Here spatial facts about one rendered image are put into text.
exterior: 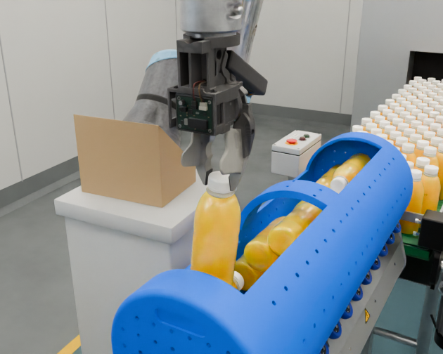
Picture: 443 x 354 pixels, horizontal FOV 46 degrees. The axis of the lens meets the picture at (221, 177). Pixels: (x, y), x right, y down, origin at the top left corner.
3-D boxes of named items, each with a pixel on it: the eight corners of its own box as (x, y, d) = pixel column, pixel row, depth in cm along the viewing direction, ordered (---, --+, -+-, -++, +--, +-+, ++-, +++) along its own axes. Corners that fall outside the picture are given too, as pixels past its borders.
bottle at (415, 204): (407, 224, 163) (415, 168, 156) (423, 234, 157) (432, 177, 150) (389, 227, 160) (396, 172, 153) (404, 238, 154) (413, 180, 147)
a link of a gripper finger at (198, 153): (170, 188, 72) (176, 127, 68) (193, 174, 77) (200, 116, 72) (188, 196, 71) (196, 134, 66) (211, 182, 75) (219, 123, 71)
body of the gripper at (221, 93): (167, 133, 67) (162, 36, 62) (202, 116, 73) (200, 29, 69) (218, 141, 63) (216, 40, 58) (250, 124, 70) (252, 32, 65)
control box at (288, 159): (270, 173, 175) (271, 144, 171) (294, 155, 191) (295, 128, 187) (297, 178, 170) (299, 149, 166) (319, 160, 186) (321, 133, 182)
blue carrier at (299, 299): (117, 415, 87) (98, 268, 77) (310, 215, 157) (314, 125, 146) (271, 493, 73) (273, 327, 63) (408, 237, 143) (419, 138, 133)
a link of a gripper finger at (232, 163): (214, 202, 69) (202, 135, 66) (235, 187, 73) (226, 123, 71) (233, 204, 67) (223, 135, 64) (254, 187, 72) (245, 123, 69)
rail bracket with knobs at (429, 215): (409, 248, 148) (414, 215, 144) (415, 237, 154) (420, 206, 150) (446, 257, 143) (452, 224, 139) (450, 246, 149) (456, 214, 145)
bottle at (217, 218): (235, 279, 84) (249, 177, 77) (227, 306, 78) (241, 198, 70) (194, 271, 86) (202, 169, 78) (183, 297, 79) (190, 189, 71)
